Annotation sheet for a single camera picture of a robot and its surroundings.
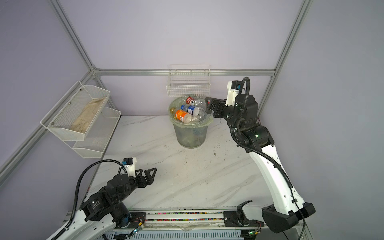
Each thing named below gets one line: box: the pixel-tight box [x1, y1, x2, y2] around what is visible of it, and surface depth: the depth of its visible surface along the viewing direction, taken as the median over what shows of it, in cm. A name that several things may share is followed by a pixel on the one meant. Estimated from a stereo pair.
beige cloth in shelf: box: [70, 96, 106, 134], surface depth 81 cm
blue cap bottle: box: [180, 105, 205, 119], surface depth 82 cm
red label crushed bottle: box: [185, 96, 206, 106], surface depth 91 cm
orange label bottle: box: [170, 107, 192, 124], surface depth 81 cm
